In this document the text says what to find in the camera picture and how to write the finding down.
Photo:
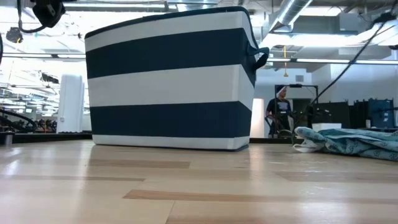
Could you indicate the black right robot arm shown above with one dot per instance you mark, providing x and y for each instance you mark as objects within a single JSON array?
[{"x": 381, "y": 17}]

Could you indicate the navy white striped fabric basket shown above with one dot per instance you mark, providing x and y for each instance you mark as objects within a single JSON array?
[{"x": 168, "y": 84}]

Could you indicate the black ceiling device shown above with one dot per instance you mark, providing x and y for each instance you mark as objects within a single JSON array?
[{"x": 14, "y": 35}]

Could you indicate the white pillar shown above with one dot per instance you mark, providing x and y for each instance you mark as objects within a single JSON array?
[{"x": 70, "y": 102}]

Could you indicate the white glowing column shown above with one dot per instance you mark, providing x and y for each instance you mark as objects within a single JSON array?
[{"x": 257, "y": 119}]

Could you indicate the yellow hanging tag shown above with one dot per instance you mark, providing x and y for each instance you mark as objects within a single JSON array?
[{"x": 285, "y": 74}]

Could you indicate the person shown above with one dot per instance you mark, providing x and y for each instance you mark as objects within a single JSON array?
[{"x": 281, "y": 107}]

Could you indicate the black equipment case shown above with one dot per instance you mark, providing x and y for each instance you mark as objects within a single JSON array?
[{"x": 331, "y": 113}]

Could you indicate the white box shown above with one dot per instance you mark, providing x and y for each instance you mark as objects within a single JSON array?
[{"x": 326, "y": 127}]

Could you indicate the teal patterned hospital gown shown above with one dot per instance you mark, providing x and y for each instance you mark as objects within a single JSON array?
[{"x": 351, "y": 143}]

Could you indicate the blue equipment crate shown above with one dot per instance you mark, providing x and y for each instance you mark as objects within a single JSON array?
[{"x": 381, "y": 113}]

